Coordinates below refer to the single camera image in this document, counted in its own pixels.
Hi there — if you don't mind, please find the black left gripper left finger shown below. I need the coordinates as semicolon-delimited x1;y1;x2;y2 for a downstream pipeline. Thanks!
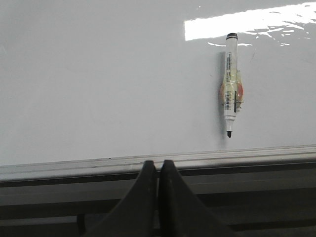
83;160;157;237

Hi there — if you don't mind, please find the white black whiteboard marker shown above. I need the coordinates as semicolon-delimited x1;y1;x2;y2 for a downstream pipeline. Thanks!
220;33;243;138

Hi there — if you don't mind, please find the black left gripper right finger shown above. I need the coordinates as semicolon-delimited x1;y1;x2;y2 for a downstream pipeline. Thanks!
159;160;237;237

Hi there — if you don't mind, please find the white whiteboard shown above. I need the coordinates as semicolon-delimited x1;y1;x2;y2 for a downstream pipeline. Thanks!
0;0;316;178

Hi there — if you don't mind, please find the white metal stand frame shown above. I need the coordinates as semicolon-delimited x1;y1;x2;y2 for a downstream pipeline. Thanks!
0;158;316;237

